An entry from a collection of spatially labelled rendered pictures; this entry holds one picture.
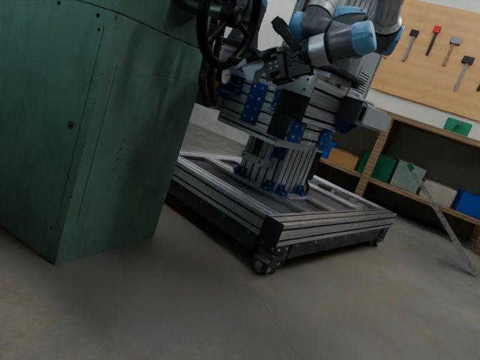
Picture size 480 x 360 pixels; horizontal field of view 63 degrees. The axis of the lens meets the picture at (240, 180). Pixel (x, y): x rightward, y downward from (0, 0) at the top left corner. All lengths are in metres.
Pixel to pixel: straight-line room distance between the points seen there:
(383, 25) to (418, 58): 2.80
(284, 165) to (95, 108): 1.00
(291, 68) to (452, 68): 3.36
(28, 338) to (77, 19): 0.77
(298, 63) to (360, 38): 0.16
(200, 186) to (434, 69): 3.08
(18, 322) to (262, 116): 1.14
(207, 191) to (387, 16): 0.95
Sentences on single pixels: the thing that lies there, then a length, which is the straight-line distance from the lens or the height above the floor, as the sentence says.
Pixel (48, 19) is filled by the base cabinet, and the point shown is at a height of 0.64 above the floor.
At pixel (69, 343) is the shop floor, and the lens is 1.00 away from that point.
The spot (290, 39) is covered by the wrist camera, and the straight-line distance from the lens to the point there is 1.05.
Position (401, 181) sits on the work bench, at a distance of 3.81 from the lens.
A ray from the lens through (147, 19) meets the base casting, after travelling 1.15.
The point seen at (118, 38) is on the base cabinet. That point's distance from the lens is 1.09.
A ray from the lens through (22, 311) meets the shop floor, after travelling 1.08.
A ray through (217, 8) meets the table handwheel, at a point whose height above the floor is 0.81.
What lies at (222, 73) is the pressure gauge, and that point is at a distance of 1.39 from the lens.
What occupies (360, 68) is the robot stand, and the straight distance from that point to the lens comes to 2.03.
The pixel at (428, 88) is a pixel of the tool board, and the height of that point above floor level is 1.20.
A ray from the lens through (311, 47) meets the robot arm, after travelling 1.01.
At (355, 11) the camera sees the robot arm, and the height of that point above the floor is 1.03.
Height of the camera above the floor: 0.64
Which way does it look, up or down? 13 degrees down
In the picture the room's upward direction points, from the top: 19 degrees clockwise
